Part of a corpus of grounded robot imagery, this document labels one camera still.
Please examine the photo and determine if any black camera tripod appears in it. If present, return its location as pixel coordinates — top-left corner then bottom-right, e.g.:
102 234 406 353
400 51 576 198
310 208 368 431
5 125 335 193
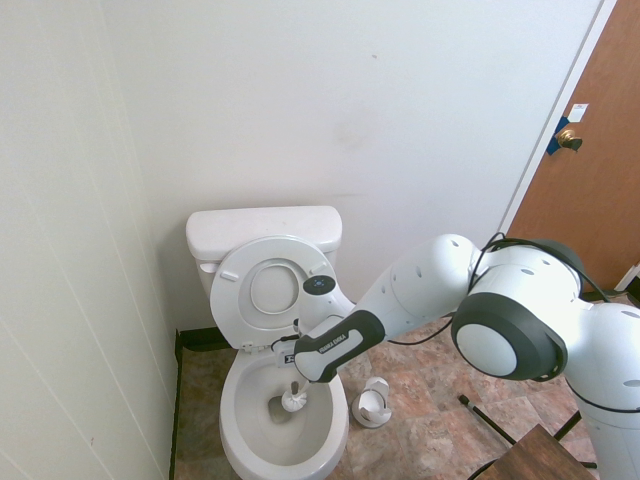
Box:
458 394 599 471

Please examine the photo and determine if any thick black power cable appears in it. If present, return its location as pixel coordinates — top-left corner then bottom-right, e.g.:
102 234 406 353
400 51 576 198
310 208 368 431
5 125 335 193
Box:
468 456 507 480

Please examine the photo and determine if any brass door knob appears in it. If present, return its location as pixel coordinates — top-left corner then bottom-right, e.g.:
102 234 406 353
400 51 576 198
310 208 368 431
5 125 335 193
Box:
557 126 584 152

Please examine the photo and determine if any thin black camera cable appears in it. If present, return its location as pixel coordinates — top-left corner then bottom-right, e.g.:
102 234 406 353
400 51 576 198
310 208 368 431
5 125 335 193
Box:
269 231 612 351

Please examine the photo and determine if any white toilet brush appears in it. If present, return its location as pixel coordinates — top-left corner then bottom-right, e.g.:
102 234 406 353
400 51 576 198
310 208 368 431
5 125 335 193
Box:
280 380 309 413

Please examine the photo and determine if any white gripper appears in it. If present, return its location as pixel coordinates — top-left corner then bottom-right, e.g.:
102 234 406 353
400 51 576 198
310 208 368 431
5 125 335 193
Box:
272 335 302 371

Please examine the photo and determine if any white toilet bowl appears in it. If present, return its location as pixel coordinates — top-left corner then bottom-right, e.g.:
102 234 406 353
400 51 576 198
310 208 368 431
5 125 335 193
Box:
218 337 350 480

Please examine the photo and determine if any blue tape strip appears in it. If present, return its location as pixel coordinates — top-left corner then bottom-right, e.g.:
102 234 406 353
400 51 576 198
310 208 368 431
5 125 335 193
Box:
546 115 572 157

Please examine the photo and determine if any brown wooden door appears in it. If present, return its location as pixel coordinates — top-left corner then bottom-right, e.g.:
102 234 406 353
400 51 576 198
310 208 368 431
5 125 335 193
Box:
503 0 640 296

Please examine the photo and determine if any white toilet seat with lid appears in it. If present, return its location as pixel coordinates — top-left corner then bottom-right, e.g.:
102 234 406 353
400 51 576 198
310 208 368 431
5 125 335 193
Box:
209 235 339 355

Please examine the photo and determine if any dark wooden table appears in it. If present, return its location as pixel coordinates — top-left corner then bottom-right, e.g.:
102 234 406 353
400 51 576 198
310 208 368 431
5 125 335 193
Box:
481 423 602 480

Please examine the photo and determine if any white toilet tank lid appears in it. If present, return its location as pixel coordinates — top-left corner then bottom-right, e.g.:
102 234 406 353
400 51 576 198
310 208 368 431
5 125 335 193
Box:
185 205 345 261

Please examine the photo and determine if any white toilet brush holder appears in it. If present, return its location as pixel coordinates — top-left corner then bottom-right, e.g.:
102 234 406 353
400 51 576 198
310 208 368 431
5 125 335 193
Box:
353 377 393 429

